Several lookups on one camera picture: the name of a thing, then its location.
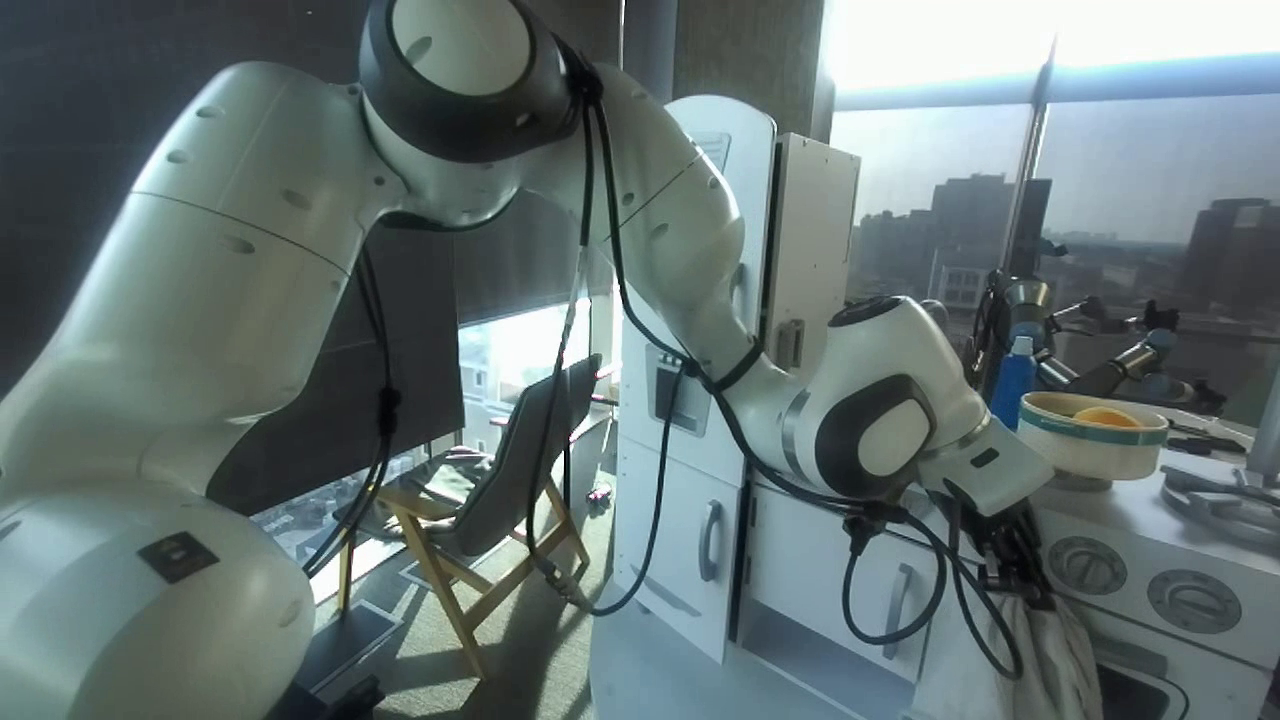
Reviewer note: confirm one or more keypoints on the white bowl with yellow food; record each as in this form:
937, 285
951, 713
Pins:
1093, 437

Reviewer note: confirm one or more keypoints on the white towel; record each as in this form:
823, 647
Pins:
1027, 661

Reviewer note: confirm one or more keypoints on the toy oven door with window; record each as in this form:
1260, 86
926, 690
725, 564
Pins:
1132, 687

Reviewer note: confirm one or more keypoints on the white toy kitchen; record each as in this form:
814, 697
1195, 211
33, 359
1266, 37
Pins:
814, 254

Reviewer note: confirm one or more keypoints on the metal toy faucet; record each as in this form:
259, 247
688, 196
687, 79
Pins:
1132, 359

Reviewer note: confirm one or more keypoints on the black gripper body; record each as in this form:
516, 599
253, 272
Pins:
1005, 532

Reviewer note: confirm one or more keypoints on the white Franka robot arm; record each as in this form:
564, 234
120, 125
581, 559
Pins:
200, 292

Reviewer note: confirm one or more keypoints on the blue bottle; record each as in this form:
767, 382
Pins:
1013, 387

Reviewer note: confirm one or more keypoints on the wooden folding chair dark fabric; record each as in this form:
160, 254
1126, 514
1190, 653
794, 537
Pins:
514, 466

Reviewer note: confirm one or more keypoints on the white toy fridge short door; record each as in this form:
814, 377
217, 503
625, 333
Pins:
672, 561

